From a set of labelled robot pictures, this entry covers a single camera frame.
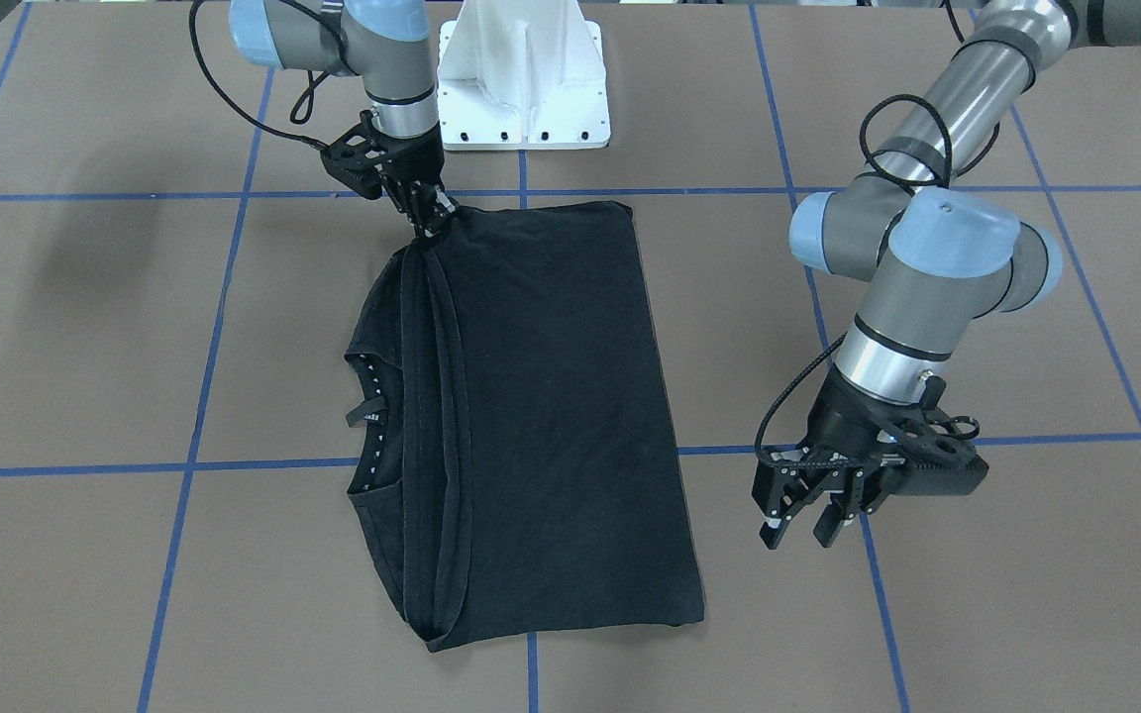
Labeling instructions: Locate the black graphic t-shirt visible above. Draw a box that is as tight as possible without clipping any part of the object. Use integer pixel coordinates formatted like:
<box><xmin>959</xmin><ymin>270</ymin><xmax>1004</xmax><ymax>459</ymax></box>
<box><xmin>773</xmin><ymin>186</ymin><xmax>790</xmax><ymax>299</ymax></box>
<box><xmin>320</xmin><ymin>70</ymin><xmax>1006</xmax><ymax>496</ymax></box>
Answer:
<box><xmin>345</xmin><ymin>200</ymin><xmax>703</xmax><ymax>653</ymax></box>

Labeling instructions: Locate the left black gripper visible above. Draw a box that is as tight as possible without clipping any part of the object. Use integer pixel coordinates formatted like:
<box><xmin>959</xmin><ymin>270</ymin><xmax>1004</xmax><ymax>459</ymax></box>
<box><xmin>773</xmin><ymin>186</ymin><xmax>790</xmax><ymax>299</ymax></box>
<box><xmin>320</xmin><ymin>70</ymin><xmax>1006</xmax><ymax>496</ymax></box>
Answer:
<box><xmin>752</xmin><ymin>371</ymin><xmax>928</xmax><ymax>551</ymax></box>

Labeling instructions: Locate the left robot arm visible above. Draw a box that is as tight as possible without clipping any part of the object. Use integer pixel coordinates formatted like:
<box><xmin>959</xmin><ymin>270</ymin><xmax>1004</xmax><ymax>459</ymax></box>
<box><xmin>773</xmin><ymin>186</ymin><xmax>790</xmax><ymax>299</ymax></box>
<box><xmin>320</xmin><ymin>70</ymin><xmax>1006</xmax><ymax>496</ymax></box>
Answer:
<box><xmin>752</xmin><ymin>1</ymin><xmax>1141</xmax><ymax>550</ymax></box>

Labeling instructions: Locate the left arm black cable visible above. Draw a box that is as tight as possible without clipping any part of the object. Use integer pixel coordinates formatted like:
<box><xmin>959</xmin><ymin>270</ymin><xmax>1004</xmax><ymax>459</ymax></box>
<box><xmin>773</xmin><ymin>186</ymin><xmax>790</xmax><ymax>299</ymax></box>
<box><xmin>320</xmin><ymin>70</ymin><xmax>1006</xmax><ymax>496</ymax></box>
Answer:
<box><xmin>756</xmin><ymin>94</ymin><xmax>953</xmax><ymax>457</ymax></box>

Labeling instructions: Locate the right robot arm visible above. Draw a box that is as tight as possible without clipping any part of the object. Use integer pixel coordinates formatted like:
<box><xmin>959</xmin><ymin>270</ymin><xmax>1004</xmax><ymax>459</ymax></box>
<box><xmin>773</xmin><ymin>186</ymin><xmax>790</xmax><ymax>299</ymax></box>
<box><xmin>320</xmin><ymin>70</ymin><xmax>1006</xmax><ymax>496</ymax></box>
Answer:
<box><xmin>228</xmin><ymin>1</ymin><xmax>458</xmax><ymax>238</ymax></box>

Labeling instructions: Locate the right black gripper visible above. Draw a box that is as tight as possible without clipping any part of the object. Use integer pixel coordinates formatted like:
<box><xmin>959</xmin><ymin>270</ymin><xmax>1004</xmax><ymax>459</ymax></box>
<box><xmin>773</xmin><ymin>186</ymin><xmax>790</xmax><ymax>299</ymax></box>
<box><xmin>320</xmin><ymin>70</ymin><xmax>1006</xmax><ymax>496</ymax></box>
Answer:
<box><xmin>374</xmin><ymin>125</ymin><xmax>458</xmax><ymax>240</ymax></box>

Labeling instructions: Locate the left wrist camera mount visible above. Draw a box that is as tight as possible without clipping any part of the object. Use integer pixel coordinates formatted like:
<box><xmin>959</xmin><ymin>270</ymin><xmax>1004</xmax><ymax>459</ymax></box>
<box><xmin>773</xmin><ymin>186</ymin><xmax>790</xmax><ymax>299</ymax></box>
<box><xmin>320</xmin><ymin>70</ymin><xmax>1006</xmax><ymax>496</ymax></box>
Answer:
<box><xmin>879</xmin><ymin>371</ymin><xmax>988</xmax><ymax>496</ymax></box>

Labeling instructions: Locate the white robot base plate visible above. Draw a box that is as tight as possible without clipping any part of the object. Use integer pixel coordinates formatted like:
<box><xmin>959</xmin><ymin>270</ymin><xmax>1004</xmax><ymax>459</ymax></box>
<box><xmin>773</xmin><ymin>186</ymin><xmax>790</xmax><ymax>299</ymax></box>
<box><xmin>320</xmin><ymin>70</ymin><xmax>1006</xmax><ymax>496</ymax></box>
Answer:
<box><xmin>438</xmin><ymin>1</ymin><xmax>612</xmax><ymax>153</ymax></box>

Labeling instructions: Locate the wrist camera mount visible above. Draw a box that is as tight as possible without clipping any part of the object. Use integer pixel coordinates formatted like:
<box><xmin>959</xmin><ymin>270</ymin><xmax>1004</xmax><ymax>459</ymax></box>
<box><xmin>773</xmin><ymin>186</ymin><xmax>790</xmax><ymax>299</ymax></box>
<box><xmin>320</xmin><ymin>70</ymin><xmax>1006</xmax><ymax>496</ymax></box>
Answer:
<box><xmin>319</xmin><ymin>110</ymin><xmax>383</xmax><ymax>200</ymax></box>
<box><xmin>879</xmin><ymin>371</ymin><xmax>988</xmax><ymax>496</ymax></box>

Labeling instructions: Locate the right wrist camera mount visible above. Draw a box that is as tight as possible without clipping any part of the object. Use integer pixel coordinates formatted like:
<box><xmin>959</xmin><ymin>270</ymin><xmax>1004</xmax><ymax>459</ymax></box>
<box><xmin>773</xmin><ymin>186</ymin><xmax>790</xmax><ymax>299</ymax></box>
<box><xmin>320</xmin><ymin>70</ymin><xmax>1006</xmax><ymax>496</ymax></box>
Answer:
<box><xmin>319</xmin><ymin>110</ymin><xmax>383</xmax><ymax>200</ymax></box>

